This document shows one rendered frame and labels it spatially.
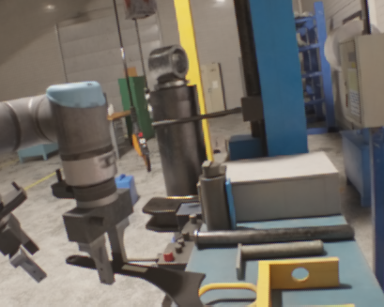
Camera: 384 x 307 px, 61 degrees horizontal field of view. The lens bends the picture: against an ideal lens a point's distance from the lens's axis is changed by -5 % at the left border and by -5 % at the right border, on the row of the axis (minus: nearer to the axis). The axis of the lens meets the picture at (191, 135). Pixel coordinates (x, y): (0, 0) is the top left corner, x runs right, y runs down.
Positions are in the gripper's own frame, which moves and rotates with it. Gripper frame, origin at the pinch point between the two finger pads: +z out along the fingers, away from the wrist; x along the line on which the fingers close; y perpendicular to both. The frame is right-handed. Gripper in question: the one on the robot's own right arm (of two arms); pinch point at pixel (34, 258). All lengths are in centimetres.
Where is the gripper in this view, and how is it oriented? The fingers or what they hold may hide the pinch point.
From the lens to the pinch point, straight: 93.9
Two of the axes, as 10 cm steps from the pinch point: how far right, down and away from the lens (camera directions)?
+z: 4.3, 7.9, 4.3
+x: 5.1, 1.8, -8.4
